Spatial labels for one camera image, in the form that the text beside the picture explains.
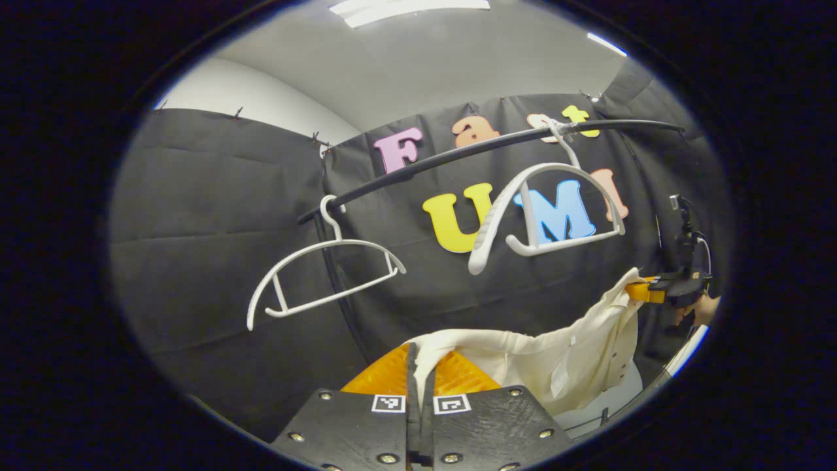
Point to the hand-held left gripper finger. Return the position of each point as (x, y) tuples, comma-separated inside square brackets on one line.
[(426, 428), (412, 432)]

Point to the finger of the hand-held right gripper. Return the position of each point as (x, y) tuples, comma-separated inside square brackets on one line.
[(644, 291)]

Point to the cream button shirt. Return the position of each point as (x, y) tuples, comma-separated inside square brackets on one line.
[(543, 360)]

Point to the white plastic hanger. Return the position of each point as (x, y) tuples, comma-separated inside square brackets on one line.
[(497, 216), (307, 252)]

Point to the white panel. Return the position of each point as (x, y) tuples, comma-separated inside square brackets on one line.
[(686, 350)]

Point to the black backdrop cloth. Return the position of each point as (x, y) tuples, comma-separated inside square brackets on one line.
[(216, 261)]

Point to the large ceiling light panel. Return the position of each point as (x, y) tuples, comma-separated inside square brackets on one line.
[(405, 10)]

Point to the black clothes rail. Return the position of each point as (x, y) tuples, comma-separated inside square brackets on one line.
[(425, 171)]

